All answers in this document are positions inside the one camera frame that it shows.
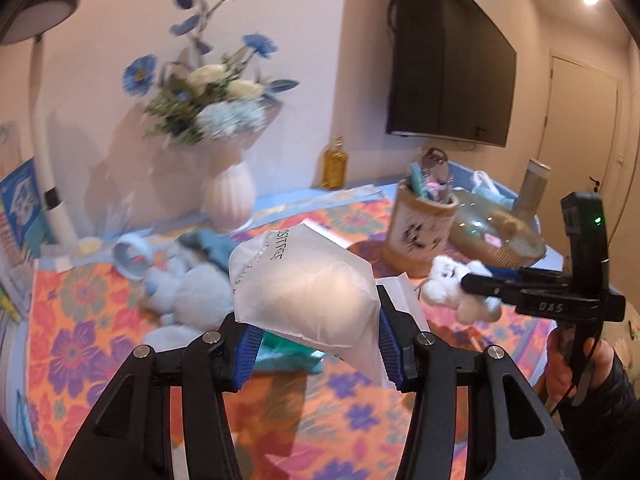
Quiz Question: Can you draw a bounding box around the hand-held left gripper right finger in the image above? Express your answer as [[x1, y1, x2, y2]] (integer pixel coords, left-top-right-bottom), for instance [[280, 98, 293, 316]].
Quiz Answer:
[[375, 285, 583, 480]]

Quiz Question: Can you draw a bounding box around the amber glass bottle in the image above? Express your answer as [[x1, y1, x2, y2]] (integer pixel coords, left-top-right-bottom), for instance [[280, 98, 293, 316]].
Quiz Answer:
[[320, 136, 348, 191]]

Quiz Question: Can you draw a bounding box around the white plush toy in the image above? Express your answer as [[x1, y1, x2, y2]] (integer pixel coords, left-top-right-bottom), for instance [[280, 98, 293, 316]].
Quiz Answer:
[[417, 255, 503, 325]]

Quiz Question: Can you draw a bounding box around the white ribbed vase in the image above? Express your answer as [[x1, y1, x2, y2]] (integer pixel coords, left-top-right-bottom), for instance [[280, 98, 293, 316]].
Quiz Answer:
[[202, 142, 257, 233]]

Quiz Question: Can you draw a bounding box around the green cotton swab packet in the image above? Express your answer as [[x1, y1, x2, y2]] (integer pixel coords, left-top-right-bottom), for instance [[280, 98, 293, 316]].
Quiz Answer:
[[252, 332, 326, 376]]

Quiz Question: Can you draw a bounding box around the white translucent pouch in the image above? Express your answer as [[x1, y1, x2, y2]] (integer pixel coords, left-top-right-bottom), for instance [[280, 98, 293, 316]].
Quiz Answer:
[[229, 220, 388, 388]]

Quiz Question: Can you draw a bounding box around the white paper packet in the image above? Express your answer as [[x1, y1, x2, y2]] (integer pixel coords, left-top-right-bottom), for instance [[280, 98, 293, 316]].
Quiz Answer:
[[372, 272, 431, 335]]

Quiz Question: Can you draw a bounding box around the clear glass bowl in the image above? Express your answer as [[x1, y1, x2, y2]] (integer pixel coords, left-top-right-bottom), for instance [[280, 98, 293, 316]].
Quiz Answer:
[[450, 195, 547, 268]]

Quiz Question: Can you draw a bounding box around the light blue tape roll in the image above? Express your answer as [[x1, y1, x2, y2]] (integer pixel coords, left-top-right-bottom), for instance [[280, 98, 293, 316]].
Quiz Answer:
[[112, 232, 156, 281]]

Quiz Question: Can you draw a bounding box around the black wall television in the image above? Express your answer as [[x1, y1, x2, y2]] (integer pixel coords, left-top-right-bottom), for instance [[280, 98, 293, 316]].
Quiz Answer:
[[386, 0, 517, 148]]

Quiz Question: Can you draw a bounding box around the person's right forearm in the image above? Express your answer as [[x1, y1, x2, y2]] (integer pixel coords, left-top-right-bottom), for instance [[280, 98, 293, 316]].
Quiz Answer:
[[550, 352, 640, 480]]

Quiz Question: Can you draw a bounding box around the grey metal cylinder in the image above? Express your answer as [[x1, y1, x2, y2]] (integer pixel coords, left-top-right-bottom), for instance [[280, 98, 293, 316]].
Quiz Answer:
[[515, 158, 551, 221]]

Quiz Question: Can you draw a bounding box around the blue and white flower bouquet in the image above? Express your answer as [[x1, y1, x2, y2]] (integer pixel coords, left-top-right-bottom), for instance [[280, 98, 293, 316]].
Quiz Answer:
[[122, 0, 301, 147]]

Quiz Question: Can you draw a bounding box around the light blue plush bunny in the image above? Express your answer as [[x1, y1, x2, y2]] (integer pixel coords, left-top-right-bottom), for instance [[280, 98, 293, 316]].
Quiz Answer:
[[140, 255, 236, 346]]

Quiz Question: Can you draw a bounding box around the white and blue crumpled cloth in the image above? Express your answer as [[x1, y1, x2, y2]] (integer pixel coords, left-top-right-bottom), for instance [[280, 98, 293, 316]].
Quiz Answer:
[[470, 170, 518, 208]]

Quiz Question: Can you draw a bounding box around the person's right hand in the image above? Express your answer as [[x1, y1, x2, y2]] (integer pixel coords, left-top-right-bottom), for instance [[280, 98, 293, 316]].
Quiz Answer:
[[545, 327, 621, 406]]

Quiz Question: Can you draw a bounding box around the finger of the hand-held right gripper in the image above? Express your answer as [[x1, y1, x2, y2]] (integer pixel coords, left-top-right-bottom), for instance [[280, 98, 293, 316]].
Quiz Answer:
[[460, 272, 522, 307]]

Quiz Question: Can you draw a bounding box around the row of books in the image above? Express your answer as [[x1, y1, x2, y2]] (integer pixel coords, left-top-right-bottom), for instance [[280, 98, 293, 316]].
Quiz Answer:
[[0, 157, 51, 322]]

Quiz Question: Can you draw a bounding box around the beige door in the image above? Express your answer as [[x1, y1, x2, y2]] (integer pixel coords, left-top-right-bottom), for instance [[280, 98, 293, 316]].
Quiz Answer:
[[537, 52, 625, 271]]

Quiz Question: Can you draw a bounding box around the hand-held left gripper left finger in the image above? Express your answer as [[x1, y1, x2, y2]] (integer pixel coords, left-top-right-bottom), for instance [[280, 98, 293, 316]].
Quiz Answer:
[[55, 312, 266, 480]]

